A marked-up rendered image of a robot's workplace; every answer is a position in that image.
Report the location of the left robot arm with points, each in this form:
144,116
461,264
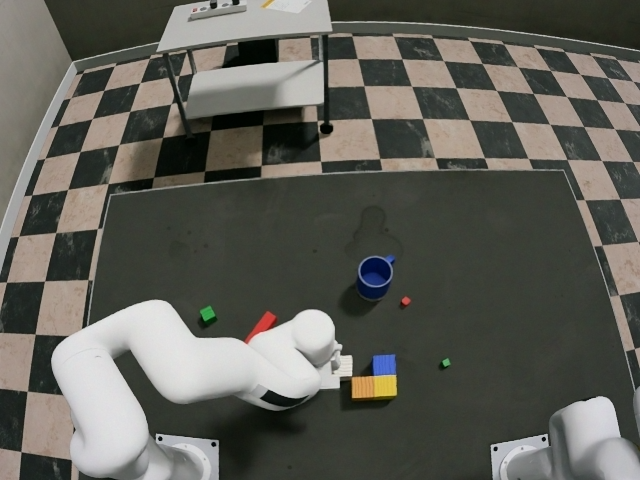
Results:
113,431

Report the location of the green cube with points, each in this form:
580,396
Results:
208,315

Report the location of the orange cube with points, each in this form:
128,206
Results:
362,388

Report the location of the red rectangular block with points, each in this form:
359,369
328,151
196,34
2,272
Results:
266,323

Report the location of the blue cube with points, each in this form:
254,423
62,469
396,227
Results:
383,365

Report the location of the blue mug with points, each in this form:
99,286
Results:
375,271

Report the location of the yellow cube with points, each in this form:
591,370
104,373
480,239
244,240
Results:
385,387

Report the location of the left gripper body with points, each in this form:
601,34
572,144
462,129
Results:
335,361

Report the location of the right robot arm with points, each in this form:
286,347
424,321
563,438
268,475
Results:
584,444

